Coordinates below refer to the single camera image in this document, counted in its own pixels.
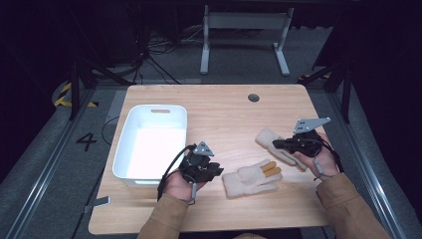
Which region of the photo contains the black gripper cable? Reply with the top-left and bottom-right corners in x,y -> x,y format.
156,143 -> 197,202
316,133 -> 344,174

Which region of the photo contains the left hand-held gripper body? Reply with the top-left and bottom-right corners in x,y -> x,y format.
178,140 -> 215,183

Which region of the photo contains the yellow black hazard tape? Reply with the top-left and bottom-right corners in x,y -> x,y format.
53,82 -> 100,109

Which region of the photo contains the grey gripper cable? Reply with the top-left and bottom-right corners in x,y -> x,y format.
313,157 -> 336,182
188,182 -> 199,205

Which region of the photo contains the black metal stand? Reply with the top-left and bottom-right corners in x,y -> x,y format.
67,55 -> 134,121
298,59 -> 353,124

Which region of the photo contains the person's left hand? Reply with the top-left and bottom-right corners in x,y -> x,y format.
164,168 -> 207,203

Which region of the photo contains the thin black floor cable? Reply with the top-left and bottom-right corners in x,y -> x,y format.
101,116 -> 120,146

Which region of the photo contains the person's right hand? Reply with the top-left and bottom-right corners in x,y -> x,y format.
298,131 -> 340,182

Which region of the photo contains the grey left gripper cable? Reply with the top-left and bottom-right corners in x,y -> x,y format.
188,182 -> 199,205

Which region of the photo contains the metal floor rail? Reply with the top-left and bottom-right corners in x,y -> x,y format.
325,92 -> 408,239
4,89 -> 98,239

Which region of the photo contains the plain cream glove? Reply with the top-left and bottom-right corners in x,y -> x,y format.
254,127 -> 309,171

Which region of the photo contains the grey right gripper cable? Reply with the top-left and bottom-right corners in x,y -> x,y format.
313,157 -> 336,182

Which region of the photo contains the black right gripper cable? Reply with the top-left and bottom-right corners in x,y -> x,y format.
316,133 -> 344,174

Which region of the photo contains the grey metal desk frame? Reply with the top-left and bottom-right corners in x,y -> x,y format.
199,4 -> 296,77

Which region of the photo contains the bundle of floor cables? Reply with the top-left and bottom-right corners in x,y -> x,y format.
131,25 -> 207,85

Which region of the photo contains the cream glove with tan fingers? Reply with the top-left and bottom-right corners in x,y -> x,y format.
221,158 -> 284,200

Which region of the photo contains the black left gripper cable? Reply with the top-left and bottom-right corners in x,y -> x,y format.
156,143 -> 197,202

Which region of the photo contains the white plastic bin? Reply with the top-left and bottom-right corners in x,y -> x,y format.
111,104 -> 189,189

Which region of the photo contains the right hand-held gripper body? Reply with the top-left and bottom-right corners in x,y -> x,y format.
290,117 -> 332,158

